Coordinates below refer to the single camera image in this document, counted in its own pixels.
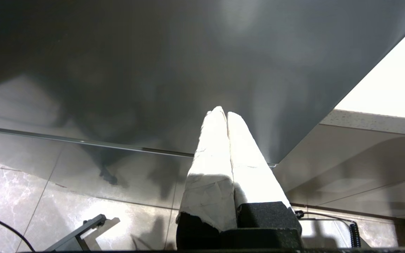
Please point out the left gripper tape-wrapped right finger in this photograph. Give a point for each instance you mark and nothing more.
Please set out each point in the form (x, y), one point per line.
(251, 175)

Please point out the left gripper tape-wrapped left finger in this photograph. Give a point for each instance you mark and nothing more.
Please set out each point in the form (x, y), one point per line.
(211, 175)

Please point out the beige under-counter cabinet front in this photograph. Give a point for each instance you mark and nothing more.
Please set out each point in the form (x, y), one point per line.
(346, 158)

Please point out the grey metal base bracket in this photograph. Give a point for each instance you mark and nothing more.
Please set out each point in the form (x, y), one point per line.
(83, 230)

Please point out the grey metal appliance door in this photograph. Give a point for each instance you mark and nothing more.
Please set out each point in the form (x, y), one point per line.
(153, 52)

